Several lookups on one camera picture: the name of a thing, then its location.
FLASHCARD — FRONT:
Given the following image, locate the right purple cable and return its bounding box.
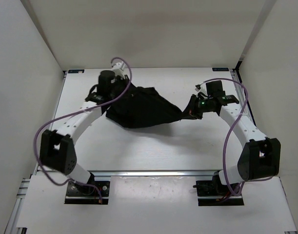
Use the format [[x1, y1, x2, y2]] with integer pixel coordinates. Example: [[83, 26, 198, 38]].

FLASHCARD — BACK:
[[195, 78, 249, 203]]

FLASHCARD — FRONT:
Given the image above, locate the black skirt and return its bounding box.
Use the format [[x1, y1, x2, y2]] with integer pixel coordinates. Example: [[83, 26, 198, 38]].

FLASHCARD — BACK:
[[106, 84, 183, 129]]

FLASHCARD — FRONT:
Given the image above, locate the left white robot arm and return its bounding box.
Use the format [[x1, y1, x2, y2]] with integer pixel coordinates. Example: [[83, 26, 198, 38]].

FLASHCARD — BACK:
[[34, 68, 132, 195]]

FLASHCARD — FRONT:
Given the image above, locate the purple cable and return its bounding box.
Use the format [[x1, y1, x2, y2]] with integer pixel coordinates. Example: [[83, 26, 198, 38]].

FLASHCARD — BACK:
[[33, 57, 133, 204], [195, 78, 249, 203]]

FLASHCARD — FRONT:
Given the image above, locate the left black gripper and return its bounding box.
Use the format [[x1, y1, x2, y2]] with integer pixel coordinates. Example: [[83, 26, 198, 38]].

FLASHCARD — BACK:
[[108, 75, 139, 99]]

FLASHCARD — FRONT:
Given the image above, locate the left blue corner label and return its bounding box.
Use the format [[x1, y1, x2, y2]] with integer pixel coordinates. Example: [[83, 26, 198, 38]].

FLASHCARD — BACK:
[[68, 69, 84, 74]]

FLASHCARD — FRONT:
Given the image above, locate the white front cover panel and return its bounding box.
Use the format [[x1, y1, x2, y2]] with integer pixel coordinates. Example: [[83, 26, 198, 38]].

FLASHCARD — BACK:
[[17, 175, 297, 234]]

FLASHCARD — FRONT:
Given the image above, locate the right blue corner label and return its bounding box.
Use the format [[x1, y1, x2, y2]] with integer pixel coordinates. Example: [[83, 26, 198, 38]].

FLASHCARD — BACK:
[[212, 67, 229, 72]]

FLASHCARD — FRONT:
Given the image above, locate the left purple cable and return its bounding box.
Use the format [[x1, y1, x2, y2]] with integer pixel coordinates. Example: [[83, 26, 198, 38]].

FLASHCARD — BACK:
[[33, 57, 133, 204]]

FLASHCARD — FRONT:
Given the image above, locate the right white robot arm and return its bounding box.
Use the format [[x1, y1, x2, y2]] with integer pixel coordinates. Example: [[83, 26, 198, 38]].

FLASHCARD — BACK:
[[183, 95, 281, 195]]

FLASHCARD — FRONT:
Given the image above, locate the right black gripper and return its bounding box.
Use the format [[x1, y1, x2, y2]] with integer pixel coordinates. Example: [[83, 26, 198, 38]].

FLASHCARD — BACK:
[[179, 94, 214, 120]]

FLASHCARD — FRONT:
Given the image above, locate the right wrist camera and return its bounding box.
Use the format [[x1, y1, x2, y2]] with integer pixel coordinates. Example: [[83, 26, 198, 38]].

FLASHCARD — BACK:
[[206, 80, 225, 98]]

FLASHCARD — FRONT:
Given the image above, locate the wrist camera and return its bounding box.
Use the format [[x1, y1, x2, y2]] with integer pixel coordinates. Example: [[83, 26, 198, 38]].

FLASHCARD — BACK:
[[206, 80, 225, 98], [97, 70, 115, 96]]

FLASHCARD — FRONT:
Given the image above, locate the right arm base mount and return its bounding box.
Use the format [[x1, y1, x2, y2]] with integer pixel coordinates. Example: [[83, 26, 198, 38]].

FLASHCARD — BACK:
[[193, 180, 244, 207]]

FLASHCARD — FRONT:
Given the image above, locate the blue corner label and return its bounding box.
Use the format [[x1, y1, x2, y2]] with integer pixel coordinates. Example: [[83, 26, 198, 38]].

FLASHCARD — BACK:
[[68, 69, 84, 74], [212, 67, 229, 72]]

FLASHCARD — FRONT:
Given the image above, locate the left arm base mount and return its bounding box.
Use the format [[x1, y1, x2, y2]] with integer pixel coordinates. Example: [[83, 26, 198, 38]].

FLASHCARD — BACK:
[[64, 179, 110, 205]]

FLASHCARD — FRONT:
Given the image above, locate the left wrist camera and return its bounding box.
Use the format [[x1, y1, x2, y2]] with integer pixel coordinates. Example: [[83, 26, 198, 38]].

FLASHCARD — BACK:
[[97, 70, 115, 96]]

